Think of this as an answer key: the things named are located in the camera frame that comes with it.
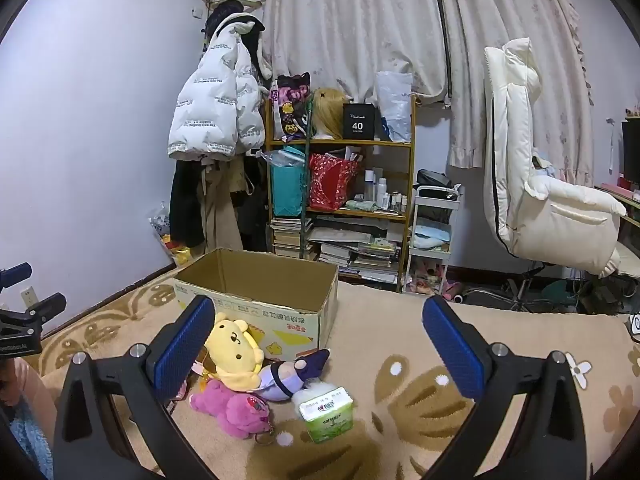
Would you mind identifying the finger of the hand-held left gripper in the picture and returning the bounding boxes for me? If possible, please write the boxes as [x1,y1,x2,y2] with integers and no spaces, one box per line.
[0,262,34,291]
[0,292,68,335]

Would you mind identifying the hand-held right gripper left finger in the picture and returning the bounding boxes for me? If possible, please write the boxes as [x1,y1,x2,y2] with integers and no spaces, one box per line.
[52,294,217,480]

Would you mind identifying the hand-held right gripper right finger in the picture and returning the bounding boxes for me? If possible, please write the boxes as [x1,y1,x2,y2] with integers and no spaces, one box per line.
[421,294,588,480]

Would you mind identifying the yellow plush dog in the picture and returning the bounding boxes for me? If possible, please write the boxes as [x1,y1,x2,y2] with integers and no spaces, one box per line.
[204,311,266,392]

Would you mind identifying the cardboard box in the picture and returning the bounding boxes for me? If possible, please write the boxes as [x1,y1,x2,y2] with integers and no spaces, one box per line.
[172,247,340,361]

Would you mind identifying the purple plush doll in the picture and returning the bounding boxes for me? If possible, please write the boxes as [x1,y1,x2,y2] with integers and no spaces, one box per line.
[257,347,332,401]

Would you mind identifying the green tissue pack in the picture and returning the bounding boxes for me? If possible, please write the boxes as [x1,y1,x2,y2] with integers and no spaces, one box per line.
[298,384,355,445]

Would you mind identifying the beige patterned blanket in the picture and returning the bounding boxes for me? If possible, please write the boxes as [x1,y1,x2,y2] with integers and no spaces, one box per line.
[37,262,640,480]

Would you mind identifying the pink plush bear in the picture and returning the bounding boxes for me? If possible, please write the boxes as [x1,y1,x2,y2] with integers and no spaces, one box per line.
[190,379,276,446]

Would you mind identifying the pink toys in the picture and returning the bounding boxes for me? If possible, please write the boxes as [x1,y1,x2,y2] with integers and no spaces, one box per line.
[412,265,446,293]

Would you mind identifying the light blue fuzzy clothing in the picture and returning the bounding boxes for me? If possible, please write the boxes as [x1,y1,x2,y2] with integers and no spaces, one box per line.
[9,407,55,480]

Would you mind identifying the plastic bag of yellow toys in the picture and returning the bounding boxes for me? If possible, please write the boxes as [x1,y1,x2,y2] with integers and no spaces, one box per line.
[149,202,193,266]

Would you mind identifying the light blue cushion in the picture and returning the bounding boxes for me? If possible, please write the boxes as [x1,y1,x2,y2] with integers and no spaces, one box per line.
[412,224,451,250]

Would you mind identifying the pile of magazines and books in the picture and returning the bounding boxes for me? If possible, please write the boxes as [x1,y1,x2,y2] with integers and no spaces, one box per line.
[305,227,401,283]

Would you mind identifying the beige coat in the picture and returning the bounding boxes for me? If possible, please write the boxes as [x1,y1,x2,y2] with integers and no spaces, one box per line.
[197,160,246,253]

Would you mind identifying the black coat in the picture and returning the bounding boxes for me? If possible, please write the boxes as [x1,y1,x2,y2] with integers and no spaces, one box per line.
[170,157,208,248]

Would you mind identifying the white trolley cart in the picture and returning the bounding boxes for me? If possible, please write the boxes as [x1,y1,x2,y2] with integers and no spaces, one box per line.
[404,185,462,297]

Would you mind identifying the tall stack of books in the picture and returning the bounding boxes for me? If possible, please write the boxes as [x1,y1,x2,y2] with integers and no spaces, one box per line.
[270,216,313,261]

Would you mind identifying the dark hanging clothes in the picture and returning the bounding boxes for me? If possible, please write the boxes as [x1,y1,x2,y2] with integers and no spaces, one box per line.
[230,152,273,253]

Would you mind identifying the thin green pole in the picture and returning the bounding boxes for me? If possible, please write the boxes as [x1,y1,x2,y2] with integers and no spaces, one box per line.
[299,140,310,261]

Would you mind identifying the group of toiletry bottles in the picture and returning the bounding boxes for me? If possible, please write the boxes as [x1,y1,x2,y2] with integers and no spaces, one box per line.
[364,169,408,211]

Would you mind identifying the teal bag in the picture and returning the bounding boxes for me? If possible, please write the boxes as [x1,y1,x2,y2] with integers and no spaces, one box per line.
[270,146,308,217]

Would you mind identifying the cream hanging coat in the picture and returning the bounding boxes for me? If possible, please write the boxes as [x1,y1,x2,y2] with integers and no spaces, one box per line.
[465,37,640,311]

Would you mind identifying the red gift bag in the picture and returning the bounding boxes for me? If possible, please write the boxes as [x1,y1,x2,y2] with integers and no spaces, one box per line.
[307,152,361,211]

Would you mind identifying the wooden desk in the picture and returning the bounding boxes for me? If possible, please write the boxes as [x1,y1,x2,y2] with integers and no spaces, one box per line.
[595,185,640,231]

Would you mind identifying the wooden shelf unit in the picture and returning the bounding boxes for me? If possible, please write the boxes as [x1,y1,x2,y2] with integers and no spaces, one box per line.
[265,95,417,293]

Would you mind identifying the white printed puffer jacket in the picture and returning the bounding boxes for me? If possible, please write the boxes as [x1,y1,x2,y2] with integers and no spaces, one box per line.
[167,12,268,161]

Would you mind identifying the black box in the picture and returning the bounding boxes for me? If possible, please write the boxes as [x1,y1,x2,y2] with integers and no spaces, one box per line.
[342,103,377,141]

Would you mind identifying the clear plastic bag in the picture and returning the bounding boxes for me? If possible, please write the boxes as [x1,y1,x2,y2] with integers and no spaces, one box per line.
[374,71,415,143]

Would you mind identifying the black monitor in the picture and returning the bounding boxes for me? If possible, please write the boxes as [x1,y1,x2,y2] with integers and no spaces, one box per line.
[621,119,640,186]

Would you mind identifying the printed black tote bag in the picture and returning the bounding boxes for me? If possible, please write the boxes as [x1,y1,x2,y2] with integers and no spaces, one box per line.
[270,72,317,143]

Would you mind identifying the blonde wig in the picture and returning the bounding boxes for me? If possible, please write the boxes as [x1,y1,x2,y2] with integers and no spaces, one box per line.
[311,87,346,140]

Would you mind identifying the black fuzzy garment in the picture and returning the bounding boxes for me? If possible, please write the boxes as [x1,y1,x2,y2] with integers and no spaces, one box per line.
[202,0,273,81]

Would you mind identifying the floral beige curtain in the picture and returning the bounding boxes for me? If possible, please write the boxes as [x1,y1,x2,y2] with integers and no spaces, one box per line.
[260,0,451,106]
[432,0,596,186]

